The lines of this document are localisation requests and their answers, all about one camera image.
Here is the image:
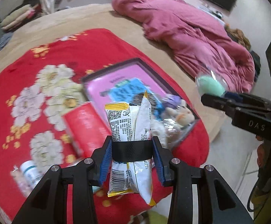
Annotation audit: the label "green sponge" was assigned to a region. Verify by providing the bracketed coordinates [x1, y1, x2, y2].
[195, 70, 228, 97]

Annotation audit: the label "pink item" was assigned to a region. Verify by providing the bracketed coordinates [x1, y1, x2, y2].
[151, 118, 196, 150]

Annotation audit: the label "white yellow snack packets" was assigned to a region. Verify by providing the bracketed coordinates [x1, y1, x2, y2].
[105, 92, 155, 206]

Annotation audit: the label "purple hat bunny plush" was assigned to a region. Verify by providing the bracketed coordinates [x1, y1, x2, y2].
[161, 94, 195, 127]

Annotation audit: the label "person's hand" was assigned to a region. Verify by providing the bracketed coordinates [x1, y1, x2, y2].
[256, 136, 271, 175]

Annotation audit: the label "dark shallow cardboard box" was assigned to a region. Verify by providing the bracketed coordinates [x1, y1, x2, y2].
[81, 58, 199, 150]

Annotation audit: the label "red and white carton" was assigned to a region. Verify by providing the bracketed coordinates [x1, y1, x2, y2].
[62, 102, 111, 158]

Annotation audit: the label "pink quilt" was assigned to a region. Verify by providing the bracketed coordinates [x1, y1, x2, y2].
[112, 0, 255, 93]

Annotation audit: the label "white supplement bottle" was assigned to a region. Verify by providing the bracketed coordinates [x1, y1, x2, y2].
[20, 160, 43, 189]

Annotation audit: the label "pink and blue book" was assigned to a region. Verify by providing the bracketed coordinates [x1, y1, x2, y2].
[83, 64, 166, 115]

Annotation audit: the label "red floral blanket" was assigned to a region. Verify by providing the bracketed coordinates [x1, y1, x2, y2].
[0, 27, 210, 224]

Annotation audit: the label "beige bed cover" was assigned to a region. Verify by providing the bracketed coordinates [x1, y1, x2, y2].
[0, 4, 225, 141]

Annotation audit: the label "folded blankets stack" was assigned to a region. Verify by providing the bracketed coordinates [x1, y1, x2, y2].
[0, 0, 42, 32]

